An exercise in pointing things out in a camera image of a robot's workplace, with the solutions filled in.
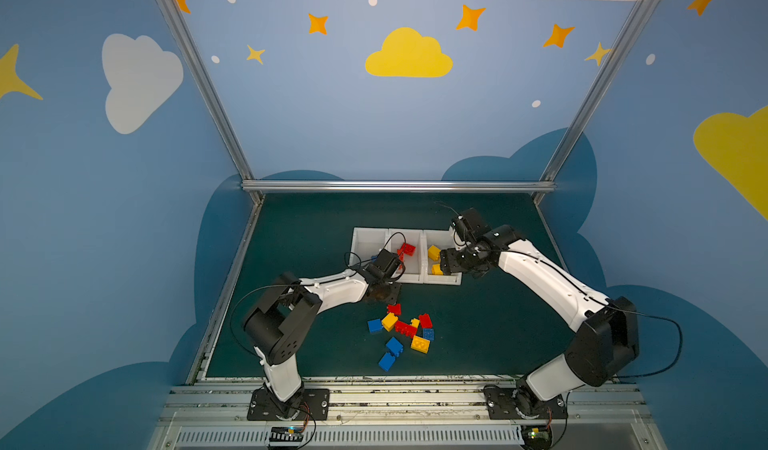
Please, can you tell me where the blue lego brick lower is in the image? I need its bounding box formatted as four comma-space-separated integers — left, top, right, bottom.
386, 337, 404, 358

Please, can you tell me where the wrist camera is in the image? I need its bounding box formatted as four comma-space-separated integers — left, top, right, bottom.
451, 208, 491, 244
368, 249, 402, 281

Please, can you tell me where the aluminium frame right post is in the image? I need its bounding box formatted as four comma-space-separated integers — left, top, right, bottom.
533, 0, 661, 206

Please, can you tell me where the aluminium frame left post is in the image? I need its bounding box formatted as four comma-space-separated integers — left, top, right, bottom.
155, 0, 253, 183

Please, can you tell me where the aluminium mounting rail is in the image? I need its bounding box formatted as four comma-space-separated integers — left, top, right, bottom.
148, 375, 666, 449

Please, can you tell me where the small red lego brick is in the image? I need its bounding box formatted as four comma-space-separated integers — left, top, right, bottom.
387, 304, 402, 316

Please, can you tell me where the white plastic bin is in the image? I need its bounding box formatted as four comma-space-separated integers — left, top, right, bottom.
346, 227, 392, 267
420, 230, 462, 286
385, 228, 426, 284

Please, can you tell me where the blue lego brick bottom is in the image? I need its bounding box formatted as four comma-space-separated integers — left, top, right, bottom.
378, 352, 397, 372

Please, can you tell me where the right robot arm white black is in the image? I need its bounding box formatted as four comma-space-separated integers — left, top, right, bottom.
439, 239, 640, 414

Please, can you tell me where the aluminium frame post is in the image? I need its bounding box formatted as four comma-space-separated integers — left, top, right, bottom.
533, 0, 661, 206
155, 0, 253, 183

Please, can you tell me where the right circuit board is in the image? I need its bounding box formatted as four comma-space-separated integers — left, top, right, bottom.
521, 426, 552, 450

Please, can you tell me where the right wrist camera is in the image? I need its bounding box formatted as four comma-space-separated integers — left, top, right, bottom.
451, 208, 491, 244

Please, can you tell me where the blue lego brick left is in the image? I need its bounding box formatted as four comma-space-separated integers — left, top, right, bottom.
367, 319, 385, 335

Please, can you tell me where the yellow lego brick bottom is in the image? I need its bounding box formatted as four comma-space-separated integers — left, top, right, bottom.
410, 336, 431, 354

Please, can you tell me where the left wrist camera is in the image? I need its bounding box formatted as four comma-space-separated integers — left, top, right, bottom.
368, 249, 402, 281

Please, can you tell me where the right white plastic bin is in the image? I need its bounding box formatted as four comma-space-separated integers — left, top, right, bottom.
420, 230, 462, 286

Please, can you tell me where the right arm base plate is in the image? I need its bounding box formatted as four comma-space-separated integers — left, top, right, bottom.
482, 384, 567, 420

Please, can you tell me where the middle white plastic bin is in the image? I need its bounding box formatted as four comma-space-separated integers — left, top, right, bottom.
385, 228, 426, 284

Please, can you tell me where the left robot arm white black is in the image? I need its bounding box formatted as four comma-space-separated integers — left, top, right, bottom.
242, 270, 402, 408

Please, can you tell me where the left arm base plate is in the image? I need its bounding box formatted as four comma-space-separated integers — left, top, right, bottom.
246, 386, 330, 421

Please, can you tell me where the red lego brick low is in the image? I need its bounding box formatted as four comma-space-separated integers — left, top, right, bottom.
394, 320, 418, 338

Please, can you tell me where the left white plastic bin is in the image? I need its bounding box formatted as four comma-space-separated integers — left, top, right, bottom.
346, 227, 392, 267

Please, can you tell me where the circuit board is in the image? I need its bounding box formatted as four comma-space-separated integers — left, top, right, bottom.
266, 426, 305, 449
521, 426, 552, 450

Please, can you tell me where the left circuit board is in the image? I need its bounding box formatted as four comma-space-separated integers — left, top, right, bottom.
266, 426, 305, 449

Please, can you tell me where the aluminium frame back bar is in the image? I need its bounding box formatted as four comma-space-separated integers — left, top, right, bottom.
241, 179, 556, 194

